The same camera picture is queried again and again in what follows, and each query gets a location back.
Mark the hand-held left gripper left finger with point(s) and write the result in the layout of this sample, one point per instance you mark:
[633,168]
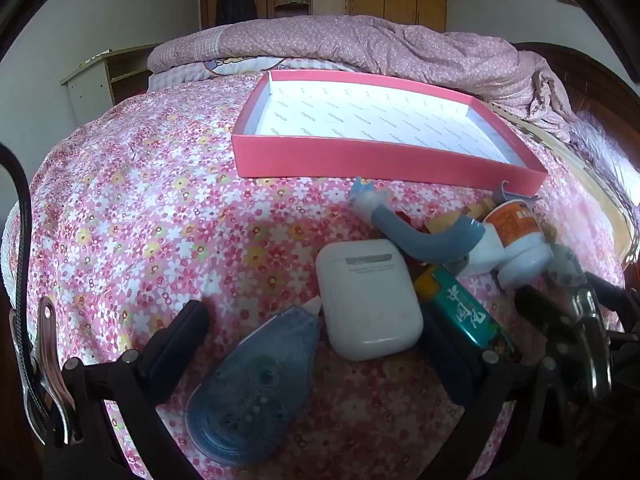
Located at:
[170,350]

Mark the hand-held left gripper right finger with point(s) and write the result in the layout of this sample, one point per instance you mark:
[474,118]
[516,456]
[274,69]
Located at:
[452,360]

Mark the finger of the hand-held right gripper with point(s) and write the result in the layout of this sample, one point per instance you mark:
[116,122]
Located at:
[540,310]
[615,295]

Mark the green lighter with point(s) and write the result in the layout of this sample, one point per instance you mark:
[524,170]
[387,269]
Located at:
[465,315]

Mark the white bottle orange label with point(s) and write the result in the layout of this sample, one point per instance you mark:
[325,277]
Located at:
[520,250]

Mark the blue correction tape dispenser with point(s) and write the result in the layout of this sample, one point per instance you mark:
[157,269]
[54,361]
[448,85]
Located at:
[250,390]

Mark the white earbuds case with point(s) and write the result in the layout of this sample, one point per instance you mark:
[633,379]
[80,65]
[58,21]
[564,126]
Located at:
[367,305]

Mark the grey cat figurine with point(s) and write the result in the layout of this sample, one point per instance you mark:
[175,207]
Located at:
[410,245]

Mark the pink cardboard box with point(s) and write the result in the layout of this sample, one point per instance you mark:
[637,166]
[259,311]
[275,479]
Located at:
[350,155]

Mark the metal spring clip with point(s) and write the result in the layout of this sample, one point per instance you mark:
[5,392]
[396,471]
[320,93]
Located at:
[592,340]
[47,360]

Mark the small grey toy piece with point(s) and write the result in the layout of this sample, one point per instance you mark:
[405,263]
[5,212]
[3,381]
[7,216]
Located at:
[505,192]

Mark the lavender ruffled pillow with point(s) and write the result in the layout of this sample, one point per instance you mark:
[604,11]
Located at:
[605,155]

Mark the pink floral bedsheet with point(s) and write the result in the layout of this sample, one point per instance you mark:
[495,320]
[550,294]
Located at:
[150,200]

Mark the dark wooden headboard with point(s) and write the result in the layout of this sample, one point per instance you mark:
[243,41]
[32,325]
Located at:
[590,80]

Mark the wooden bedside table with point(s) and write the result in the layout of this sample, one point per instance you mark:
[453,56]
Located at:
[90,90]

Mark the pink quilt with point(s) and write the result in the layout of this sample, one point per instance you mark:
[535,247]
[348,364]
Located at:
[375,45]

